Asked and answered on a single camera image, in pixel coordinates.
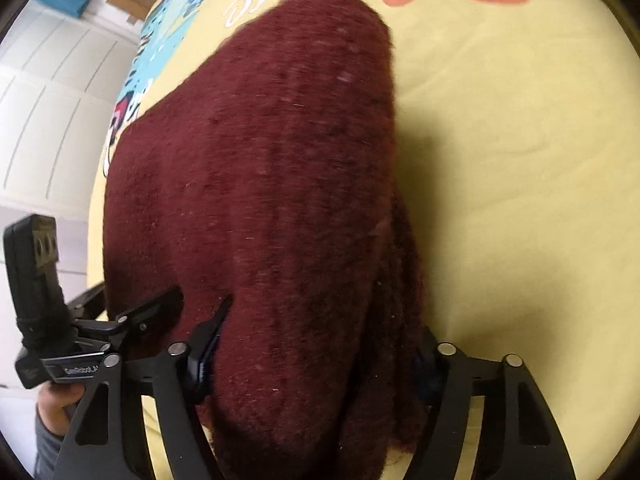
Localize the maroon knit sweater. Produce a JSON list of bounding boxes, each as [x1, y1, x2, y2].
[[102, 0, 430, 480]]

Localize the white wardrobe doors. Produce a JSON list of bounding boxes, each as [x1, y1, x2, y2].
[[0, 0, 142, 283]]

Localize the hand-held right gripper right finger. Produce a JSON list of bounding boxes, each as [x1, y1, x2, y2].
[[414, 327, 577, 480]]

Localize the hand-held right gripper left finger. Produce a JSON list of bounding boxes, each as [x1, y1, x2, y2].
[[52, 294, 234, 480]]

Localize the yellow printed blanket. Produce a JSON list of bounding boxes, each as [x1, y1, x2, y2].
[[86, 0, 640, 480]]

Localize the person's left hand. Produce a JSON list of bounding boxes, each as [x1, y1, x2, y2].
[[37, 381, 87, 437]]

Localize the person's left forearm grey sleeve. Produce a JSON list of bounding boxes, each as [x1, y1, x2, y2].
[[33, 409, 67, 480]]

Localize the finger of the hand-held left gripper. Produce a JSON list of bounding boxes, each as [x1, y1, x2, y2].
[[116, 286, 185, 337], [66, 281, 108, 322]]

